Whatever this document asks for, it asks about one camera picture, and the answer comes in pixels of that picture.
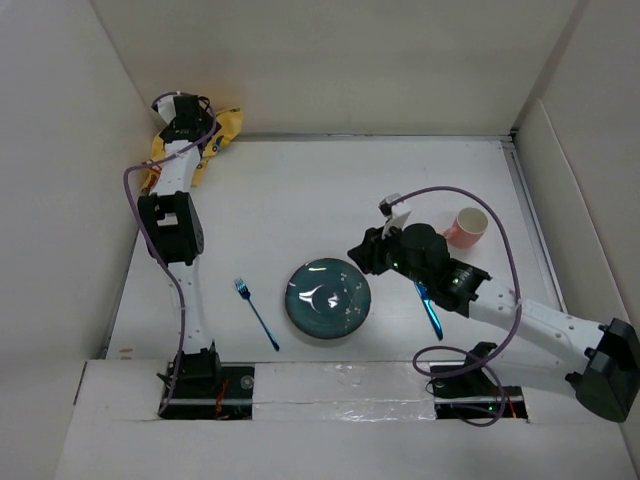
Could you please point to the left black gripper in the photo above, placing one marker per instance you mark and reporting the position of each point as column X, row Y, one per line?
column 205, row 124

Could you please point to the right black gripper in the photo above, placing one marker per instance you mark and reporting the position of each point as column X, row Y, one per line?
column 367, row 254

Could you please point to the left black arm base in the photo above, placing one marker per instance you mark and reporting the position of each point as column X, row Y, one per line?
column 229, row 400

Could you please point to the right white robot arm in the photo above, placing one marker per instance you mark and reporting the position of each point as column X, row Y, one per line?
column 595, row 363

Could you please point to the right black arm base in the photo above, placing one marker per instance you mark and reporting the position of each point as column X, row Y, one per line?
column 473, row 397

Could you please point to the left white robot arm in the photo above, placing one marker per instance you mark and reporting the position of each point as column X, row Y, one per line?
column 169, row 217

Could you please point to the blue metal knife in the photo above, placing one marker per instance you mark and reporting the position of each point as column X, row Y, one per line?
column 431, row 313

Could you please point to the teal ceramic plate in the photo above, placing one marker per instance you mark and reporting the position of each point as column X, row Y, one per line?
column 327, row 299

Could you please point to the blue metal fork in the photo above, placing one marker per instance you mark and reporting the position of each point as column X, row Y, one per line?
column 245, row 294

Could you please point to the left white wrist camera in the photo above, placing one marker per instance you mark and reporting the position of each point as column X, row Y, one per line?
column 165, row 108

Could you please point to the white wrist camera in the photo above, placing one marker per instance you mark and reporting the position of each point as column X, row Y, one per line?
column 396, row 213
column 165, row 108

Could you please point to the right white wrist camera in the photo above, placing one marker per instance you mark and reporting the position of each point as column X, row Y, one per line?
column 396, row 213

